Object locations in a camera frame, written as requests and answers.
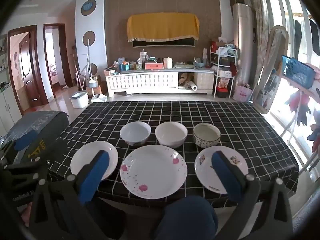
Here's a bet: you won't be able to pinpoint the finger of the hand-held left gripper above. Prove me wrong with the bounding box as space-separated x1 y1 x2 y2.
4 161 52 193
14 129 54 165

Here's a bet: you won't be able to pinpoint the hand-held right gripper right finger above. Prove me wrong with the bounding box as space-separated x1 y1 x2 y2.
211 151 294 240

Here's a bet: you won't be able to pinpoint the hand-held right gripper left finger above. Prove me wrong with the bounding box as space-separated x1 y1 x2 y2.
25 150 110 240

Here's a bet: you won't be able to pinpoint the white plate cartoon print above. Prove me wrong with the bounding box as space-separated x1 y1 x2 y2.
194 147 249 194

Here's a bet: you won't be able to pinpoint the plain white plate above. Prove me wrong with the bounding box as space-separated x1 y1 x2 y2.
70 141 119 182

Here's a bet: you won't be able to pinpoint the patterned bowl gold rim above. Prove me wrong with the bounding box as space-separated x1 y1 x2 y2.
192 123 221 148

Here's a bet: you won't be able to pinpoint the white plate pink flowers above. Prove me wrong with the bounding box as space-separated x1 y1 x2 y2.
120 144 188 200

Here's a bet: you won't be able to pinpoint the white bowl floral outside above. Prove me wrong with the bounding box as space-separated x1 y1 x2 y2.
120 121 152 147

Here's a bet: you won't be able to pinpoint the plain white bowl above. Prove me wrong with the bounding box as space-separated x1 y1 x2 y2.
155 121 188 148

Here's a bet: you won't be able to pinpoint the dark cloth covered chair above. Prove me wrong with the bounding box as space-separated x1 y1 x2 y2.
7 110 70 155

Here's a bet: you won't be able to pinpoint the white side cabinet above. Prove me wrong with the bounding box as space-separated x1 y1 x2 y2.
0 80 22 133

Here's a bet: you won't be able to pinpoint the person's leg in blue pants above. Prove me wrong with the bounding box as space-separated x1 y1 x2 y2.
156 195 219 240

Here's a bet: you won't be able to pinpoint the white mop bucket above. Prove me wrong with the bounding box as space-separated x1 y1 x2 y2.
69 91 89 109

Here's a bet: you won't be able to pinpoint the brown wooden door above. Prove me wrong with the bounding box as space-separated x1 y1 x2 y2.
19 32 35 105

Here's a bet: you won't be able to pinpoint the white dustpan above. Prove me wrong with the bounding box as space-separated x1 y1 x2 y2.
90 92 108 103

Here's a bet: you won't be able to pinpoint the black white checked tablecloth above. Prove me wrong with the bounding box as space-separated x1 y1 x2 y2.
49 101 299 208

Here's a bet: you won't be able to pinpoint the pink shopping bag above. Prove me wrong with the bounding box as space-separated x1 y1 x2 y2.
232 84 252 102

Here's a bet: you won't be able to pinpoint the white mop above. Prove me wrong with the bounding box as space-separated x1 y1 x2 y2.
84 39 98 103

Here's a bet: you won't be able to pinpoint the red gloves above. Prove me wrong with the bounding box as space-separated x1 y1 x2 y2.
285 90 312 127

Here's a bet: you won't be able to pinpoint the folded ironing board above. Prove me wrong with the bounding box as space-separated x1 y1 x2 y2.
252 25 289 114

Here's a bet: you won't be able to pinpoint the white television cabinet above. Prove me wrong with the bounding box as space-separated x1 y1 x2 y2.
105 69 215 97

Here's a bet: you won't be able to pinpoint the white shelf rack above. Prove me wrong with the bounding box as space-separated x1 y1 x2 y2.
209 45 237 98

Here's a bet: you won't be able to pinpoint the pink box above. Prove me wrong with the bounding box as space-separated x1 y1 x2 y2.
144 62 164 70

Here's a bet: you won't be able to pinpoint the blue plastic basket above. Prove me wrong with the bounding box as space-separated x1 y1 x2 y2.
281 55 316 89

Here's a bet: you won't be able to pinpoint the white standing air conditioner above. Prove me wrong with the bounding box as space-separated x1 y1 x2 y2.
232 3 253 98

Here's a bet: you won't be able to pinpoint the yellow cloth cover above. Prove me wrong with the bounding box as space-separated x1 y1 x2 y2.
127 13 200 43

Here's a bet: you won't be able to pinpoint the hanging dark clothes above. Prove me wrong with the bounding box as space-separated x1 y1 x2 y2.
294 19 320 57

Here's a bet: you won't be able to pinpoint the patterned curtain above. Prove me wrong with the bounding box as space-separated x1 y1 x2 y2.
246 0 270 80

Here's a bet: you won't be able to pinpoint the round blue wall decoration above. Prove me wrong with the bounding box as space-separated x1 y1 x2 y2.
81 0 97 16

